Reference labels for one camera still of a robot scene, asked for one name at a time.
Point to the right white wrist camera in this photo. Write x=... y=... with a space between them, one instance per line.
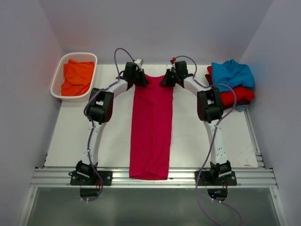
x=172 y=61

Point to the orange t shirt in basket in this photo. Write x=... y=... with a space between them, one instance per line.
x=77 y=78

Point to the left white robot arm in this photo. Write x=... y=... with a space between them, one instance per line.
x=99 y=111

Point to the maroon folded t shirt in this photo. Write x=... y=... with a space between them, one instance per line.
x=243 y=95

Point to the white plastic laundry basket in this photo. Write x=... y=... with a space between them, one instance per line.
x=59 y=76

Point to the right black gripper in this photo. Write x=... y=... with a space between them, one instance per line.
x=166 y=82

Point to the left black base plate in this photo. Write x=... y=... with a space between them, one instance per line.
x=93 y=179

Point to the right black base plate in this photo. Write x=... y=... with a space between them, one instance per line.
x=205 y=179

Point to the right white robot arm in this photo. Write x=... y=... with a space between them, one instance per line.
x=210 y=112

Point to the light blue folded t shirt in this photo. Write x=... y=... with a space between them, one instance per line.
x=240 y=108

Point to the red folded t shirt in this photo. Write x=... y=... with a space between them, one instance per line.
x=209 y=77

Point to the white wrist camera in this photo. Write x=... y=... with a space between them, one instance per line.
x=172 y=61
x=139 y=62

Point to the aluminium front rail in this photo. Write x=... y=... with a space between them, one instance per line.
x=183 y=178

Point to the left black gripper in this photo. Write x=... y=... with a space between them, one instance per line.
x=144 y=82

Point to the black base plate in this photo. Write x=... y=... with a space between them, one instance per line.
x=205 y=179
x=93 y=179

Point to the crimson pink t shirt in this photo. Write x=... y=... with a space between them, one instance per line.
x=151 y=131

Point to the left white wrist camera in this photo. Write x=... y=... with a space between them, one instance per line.
x=139 y=62

